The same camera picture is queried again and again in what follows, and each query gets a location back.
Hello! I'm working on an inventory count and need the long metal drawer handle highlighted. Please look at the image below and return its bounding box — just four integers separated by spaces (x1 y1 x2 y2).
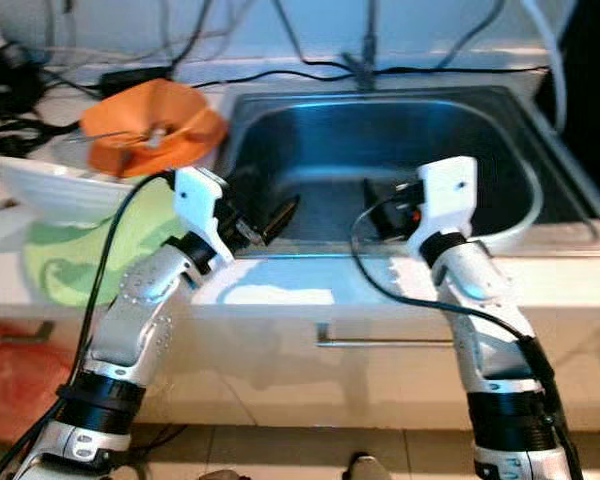
315 322 466 351

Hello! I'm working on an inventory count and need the black power adapter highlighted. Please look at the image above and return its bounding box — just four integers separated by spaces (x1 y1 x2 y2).
102 66 176 91

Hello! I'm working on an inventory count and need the red plastic bag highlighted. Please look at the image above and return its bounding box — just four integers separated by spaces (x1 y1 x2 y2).
0 320 86 446

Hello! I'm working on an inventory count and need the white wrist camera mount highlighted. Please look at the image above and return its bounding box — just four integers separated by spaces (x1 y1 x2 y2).
173 165 226 266
405 155 479 259

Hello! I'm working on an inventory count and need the metal spoon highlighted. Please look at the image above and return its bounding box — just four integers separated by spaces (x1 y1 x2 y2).
65 125 169 151

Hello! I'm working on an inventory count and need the short metal drawer handle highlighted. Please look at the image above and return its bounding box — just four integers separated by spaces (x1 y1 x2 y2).
0 320 56 346

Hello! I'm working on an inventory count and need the black charger block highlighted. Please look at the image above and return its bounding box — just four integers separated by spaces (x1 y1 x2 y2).
0 25 41 111

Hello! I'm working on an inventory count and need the stainless steel sink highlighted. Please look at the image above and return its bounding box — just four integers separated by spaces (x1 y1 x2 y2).
215 85 600 259

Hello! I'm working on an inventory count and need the orange bowl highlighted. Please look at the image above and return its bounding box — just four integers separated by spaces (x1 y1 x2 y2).
80 80 221 173

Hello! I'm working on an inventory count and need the white kitchen cabinet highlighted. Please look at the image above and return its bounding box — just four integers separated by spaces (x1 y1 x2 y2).
0 310 600 436

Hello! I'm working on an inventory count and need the white bowl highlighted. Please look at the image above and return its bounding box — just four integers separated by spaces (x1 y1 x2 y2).
0 155 176 229

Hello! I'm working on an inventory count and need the black appliance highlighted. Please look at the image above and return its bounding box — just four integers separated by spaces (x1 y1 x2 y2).
555 0 600 181

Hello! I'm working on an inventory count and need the orange plate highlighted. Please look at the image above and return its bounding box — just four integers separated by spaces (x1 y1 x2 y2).
88 118 229 179

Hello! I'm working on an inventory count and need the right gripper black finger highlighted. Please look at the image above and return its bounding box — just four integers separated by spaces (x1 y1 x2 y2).
362 178 391 226

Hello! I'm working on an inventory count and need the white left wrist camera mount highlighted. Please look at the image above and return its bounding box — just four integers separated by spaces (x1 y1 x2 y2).
173 165 226 266

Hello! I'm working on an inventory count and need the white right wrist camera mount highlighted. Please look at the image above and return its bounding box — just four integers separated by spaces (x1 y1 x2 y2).
405 155 479 259

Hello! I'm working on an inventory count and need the white hose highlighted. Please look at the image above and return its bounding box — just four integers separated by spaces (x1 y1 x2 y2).
520 0 569 136

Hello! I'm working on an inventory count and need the green plate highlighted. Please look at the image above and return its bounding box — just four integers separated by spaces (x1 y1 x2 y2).
23 175 191 308

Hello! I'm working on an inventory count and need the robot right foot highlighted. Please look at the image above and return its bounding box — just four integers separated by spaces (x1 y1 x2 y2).
345 455 391 480

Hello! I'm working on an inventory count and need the metal faucet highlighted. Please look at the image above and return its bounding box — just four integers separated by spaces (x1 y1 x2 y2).
343 0 383 93

